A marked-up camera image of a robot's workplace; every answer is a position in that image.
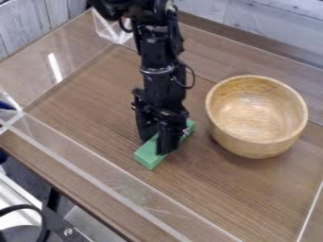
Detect brown wooden bowl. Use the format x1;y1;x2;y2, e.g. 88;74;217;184
205;75;310;159

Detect green rectangular block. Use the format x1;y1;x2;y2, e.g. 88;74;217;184
133;119;196;170

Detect black base with bolt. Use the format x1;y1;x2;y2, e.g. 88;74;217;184
41;207;92;242

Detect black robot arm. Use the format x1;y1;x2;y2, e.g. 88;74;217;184
89;0;193;155

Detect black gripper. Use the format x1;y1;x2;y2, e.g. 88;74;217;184
132;67;189;155

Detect black table leg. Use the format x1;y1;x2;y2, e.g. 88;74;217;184
47;188;60;212

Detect black cable loop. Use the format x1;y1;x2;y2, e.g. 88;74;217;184
0;203;51;242

